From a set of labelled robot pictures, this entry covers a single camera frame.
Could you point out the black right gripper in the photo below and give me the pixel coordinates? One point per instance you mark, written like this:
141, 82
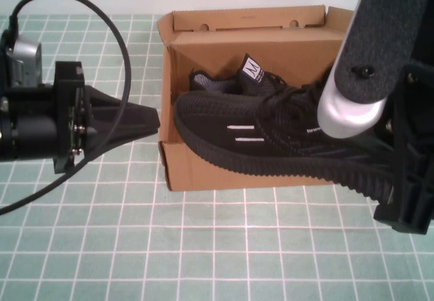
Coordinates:
413, 152

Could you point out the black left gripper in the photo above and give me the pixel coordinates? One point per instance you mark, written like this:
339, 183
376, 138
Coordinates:
34, 124

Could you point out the brown cardboard shoe box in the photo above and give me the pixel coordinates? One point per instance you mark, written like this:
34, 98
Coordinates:
190, 172

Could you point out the black knit sneaker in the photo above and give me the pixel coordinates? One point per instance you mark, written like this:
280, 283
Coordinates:
251, 68
220, 118

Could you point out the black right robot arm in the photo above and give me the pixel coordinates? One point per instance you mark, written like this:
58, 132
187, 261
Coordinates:
425, 16

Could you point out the green white checked tablecloth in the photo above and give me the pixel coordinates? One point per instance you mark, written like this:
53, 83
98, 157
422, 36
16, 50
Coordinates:
203, 246

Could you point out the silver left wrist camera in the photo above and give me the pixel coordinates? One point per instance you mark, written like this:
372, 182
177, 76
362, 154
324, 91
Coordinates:
28, 55

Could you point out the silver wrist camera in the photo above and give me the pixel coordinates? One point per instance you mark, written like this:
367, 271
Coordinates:
373, 43
28, 55

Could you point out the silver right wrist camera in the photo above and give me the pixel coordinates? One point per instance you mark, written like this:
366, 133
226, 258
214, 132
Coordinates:
373, 43

